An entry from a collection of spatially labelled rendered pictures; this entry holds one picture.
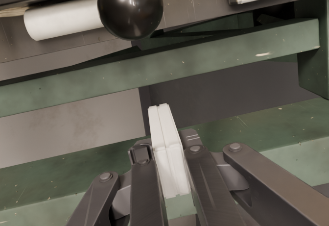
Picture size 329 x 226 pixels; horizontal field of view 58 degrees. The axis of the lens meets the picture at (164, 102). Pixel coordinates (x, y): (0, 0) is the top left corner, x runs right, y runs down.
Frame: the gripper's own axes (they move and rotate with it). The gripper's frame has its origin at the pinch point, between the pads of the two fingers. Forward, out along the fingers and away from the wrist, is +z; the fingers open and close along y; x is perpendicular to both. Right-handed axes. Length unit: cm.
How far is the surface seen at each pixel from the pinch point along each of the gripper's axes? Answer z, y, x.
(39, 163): 19.8, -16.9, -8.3
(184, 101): 242, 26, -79
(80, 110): 255, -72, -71
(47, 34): 12.8, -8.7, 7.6
